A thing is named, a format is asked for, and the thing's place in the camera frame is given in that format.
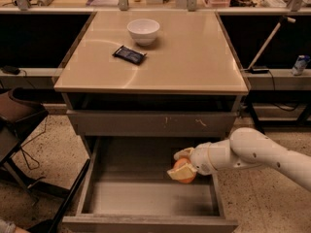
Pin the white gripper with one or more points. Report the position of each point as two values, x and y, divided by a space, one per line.
201 159

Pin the orange fruit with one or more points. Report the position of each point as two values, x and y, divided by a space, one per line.
184 172

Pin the person's forearm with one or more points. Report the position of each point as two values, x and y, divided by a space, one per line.
10 227

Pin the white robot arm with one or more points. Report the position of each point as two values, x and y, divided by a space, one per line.
245 148

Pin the grey open middle drawer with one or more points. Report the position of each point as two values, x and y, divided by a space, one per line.
127 190

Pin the grey closed top drawer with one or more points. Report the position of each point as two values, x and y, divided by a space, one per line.
151 124

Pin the beige top drawer cabinet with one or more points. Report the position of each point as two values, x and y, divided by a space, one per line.
189 56

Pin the black table leg stand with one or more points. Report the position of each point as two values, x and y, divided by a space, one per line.
254 115

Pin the black power adapter right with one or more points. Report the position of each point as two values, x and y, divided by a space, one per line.
259 70

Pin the black power adapter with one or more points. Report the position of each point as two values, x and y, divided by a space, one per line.
10 70
259 70

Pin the dark blue snack packet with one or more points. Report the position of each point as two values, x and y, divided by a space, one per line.
129 55

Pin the white ceramic bowl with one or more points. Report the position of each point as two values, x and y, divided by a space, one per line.
143 31

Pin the blue white can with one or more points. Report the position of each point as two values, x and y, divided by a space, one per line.
300 64

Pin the white stick with black tip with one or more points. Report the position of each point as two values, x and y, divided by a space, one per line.
281 21

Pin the dark brown chair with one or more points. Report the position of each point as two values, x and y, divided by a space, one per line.
18 119

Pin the black power adapter left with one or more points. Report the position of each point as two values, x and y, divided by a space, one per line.
10 70

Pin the black camera tripod leg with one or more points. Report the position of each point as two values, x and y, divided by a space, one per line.
68 199

